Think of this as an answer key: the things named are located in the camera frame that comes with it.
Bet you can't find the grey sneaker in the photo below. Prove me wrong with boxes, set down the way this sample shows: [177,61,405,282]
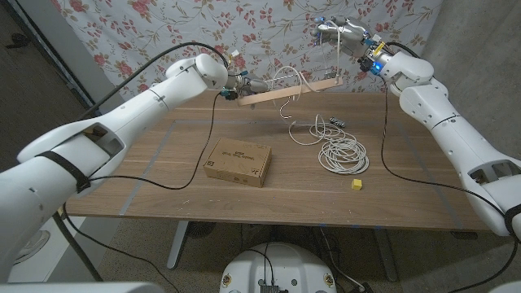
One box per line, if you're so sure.
[15,230,50,265]

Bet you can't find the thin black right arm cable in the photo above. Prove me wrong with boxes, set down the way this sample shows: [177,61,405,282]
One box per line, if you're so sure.
[380,75,521,293]

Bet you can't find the floral backdrop cloth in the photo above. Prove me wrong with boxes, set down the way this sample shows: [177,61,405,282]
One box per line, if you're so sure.
[50,0,444,113]

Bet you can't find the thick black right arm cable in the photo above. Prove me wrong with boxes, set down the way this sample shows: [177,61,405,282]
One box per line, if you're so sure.
[384,40,421,59]

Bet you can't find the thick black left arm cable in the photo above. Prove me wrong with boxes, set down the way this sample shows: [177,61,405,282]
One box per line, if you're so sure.
[77,41,231,121]

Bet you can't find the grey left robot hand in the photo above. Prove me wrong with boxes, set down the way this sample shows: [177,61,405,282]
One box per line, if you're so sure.
[227,72,270,101]

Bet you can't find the brown cardboard package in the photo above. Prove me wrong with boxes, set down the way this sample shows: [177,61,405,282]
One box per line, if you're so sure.
[203,137,273,189]

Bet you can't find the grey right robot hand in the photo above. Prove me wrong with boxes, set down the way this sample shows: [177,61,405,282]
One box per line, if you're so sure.
[311,15,386,66]

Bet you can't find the black round fan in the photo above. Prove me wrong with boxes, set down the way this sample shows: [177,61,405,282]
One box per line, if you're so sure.
[186,221,217,239]

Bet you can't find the white Ethernet cable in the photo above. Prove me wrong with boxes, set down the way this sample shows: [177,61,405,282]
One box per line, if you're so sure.
[270,24,370,176]

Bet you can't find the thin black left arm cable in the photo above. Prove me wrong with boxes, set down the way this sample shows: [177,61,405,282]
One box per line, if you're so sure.
[63,93,223,293]

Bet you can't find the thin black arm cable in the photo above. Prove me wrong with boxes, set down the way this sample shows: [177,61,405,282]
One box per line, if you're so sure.
[380,75,521,293]
[63,93,223,293]

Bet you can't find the black door handle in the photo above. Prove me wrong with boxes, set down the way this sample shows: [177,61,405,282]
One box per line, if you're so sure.
[6,33,32,50]

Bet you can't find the wooden bar with metal brackets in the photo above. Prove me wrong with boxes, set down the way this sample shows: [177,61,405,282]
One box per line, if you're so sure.
[237,68,344,107]

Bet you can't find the grey floor cable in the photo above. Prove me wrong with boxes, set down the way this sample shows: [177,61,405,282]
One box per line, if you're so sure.
[319,227,367,292]

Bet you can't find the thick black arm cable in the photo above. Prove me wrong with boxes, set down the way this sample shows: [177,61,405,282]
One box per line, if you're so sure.
[384,40,421,59]
[77,41,231,121]

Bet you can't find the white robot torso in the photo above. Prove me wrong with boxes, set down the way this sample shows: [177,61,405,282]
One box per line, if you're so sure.
[219,242,338,293]

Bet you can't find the white table leg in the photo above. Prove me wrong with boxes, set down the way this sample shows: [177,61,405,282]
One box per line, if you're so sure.
[374,227,400,282]
[166,221,190,270]

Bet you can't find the black torso cable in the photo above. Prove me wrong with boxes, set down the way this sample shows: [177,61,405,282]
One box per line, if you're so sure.
[243,242,276,286]

